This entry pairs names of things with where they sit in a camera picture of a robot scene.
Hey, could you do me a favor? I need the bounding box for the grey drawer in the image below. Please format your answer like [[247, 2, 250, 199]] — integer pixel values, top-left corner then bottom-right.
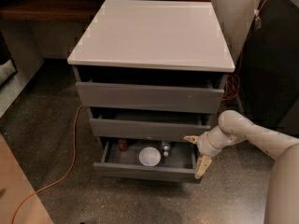
[[93, 139, 200, 183], [76, 72, 226, 114], [90, 108, 211, 142]]

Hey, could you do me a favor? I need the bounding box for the red soda can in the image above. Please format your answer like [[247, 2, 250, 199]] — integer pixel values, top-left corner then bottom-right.
[[118, 139, 128, 151]]

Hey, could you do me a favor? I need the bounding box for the dark chair with cushion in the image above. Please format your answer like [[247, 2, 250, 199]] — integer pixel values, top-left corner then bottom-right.
[[0, 32, 18, 88]]

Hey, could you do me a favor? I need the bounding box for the clear blue plastic bottle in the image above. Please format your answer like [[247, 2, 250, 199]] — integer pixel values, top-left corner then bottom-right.
[[162, 141, 171, 157]]

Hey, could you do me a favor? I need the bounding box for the white cabinet counter top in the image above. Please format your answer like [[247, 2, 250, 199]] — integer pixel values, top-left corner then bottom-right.
[[67, 0, 235, 73]]

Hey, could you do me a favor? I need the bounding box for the white bowl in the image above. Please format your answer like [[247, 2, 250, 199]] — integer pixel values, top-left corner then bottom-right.
[[139, 147, 161, 166]]

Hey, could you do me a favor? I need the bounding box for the grey middle drawer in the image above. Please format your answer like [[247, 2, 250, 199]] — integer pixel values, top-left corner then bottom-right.
[[90, 108, 211, 142]]

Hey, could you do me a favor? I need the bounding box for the grey top drawer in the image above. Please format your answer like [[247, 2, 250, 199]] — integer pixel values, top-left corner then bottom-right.
[[76, 72, 226, 114]]

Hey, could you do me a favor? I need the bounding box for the grey bottom drawer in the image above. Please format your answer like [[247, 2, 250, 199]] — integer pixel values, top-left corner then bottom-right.
[[93, 139, 200, 183]]

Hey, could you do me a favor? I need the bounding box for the orange extension cable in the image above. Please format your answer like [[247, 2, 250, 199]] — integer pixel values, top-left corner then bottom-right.
[[10, 0, 299, 224]]

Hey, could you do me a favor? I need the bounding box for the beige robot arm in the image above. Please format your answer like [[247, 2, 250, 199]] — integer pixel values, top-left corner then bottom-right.
[[184, 110, 299, 224]]

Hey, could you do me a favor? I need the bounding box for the dark wooden shelf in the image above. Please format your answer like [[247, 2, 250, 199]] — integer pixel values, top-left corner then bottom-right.
[[0, 0, 211, 24]]

